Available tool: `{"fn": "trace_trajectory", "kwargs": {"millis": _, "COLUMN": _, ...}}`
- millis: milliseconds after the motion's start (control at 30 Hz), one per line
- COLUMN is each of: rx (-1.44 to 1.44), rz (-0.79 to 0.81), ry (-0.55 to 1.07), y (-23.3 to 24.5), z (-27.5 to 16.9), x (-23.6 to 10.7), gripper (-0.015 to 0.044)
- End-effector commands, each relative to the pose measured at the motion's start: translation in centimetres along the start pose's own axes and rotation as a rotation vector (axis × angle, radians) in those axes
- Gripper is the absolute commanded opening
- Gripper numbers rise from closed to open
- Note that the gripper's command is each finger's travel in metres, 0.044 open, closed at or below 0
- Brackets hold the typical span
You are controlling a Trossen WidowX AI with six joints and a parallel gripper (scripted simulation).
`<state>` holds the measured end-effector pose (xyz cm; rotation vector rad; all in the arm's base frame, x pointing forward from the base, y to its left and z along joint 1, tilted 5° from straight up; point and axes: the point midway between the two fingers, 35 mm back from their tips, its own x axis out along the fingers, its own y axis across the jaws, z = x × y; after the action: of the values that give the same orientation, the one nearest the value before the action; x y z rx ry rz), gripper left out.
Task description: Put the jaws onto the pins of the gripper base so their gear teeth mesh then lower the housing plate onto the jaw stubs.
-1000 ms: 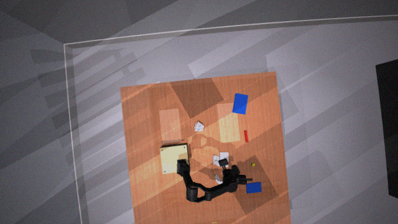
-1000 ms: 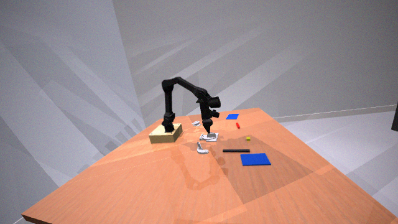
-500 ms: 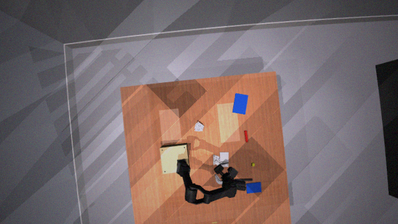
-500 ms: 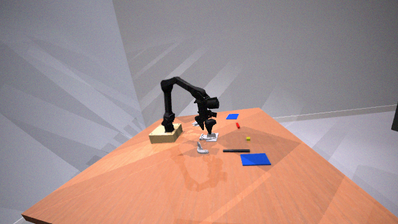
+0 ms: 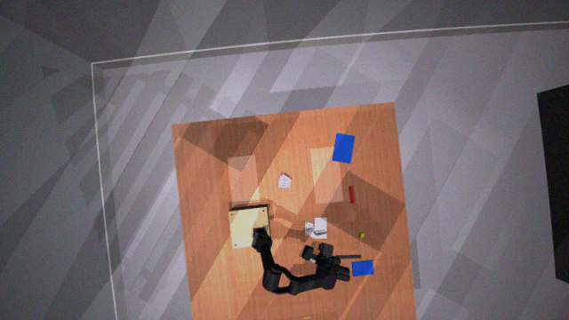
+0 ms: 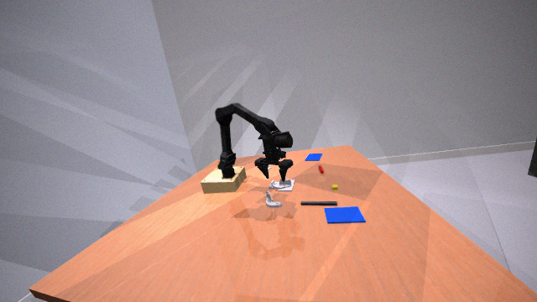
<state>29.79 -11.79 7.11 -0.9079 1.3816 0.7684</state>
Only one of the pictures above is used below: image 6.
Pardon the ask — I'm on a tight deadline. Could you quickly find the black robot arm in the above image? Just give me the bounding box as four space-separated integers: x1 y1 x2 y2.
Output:
216 102 293 180

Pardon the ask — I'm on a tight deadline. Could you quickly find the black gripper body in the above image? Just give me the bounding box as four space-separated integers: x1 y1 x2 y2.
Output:
254 148 294 169

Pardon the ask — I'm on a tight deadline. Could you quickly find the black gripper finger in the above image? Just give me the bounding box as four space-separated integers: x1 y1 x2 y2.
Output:
279 169 287 182
257 164 269 179

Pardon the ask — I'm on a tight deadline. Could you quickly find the dark grey flat bar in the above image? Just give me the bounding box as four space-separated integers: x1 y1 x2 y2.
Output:
301 200 337 206

